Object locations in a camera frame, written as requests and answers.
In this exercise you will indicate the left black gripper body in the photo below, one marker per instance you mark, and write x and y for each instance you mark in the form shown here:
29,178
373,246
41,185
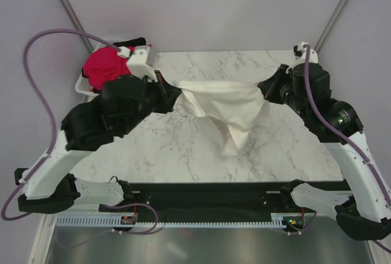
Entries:
151,101

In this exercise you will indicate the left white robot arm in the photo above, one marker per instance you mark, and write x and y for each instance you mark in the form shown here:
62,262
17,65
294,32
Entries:
52,188

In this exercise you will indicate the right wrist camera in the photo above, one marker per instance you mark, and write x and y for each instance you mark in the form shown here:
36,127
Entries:
304,53

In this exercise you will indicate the red t-shirt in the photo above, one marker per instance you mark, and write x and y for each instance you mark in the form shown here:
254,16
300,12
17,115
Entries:
102,66

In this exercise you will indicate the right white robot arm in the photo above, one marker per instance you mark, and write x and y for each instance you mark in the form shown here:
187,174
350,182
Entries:
365,214

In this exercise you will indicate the white plastic basket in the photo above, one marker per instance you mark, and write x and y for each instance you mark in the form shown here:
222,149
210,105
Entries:
82,85

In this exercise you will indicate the white slotted cable duct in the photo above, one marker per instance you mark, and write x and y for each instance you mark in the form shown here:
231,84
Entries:
77,220

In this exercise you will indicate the left aluminium frame post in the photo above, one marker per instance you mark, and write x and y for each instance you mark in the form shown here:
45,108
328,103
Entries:
71,10

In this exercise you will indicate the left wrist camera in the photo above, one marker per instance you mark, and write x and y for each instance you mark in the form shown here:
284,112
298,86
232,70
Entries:
140,61

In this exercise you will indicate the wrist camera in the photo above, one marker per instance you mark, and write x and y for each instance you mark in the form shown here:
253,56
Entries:
304,53
140,61

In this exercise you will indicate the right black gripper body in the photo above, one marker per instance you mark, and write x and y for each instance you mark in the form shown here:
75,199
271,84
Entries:
292,100

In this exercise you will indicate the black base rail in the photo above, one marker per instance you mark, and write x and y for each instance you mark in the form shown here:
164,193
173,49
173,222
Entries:
209,202

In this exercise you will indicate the white t-shirt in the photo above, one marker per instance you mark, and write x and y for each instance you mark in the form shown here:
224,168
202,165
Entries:
227,110

